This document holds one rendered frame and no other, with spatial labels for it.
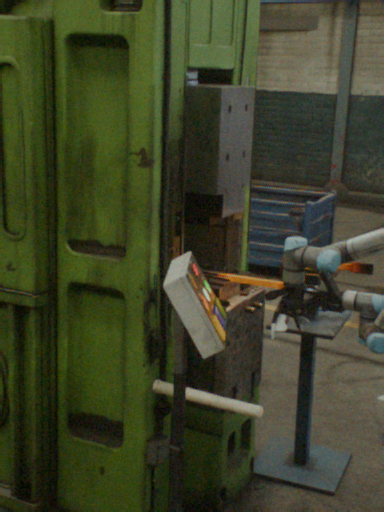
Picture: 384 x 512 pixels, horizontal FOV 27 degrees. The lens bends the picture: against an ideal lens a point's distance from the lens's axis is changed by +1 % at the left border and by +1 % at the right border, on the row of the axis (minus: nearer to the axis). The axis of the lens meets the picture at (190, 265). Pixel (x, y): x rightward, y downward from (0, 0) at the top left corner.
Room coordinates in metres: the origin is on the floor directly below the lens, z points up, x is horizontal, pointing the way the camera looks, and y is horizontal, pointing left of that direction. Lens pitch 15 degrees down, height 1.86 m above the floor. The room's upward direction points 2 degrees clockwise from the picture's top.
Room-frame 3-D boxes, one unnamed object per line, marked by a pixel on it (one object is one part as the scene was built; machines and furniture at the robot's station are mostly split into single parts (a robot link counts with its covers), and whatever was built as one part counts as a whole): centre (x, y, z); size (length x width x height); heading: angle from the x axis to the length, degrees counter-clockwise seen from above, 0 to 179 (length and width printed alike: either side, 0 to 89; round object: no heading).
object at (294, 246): (2.62, -0.36, 1.23); 0.09 x 0.08 x 0.11; 50
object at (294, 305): (2.62, -0.36, 1.07); 0.09 x 0.08 x 0.12; 43
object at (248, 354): (3.28, 0.00, 0.69); 0.56 x 0.38 x 0.45; 62
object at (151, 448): (2.87, 0.11, 0.36); 0.09 x 0.07 x 0.12; 152
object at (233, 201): (3.23, 0.02, 1.32); 0.42 x 0.20 x 0.10; 62
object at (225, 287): (3.23, 0.02, 0.96); 0.42 x 0.20 x 0.09; 62
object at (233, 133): (3.26, 0.00, 1.56); 0.42 x 0.39 x 0.40; 62
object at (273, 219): (7.30, -0.65, 0.36); 1.20 x 0.80 x 0.72; 63
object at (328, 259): (2.57, -0.44, 1.23); 0.11 x 0.11 x 0.08; 50
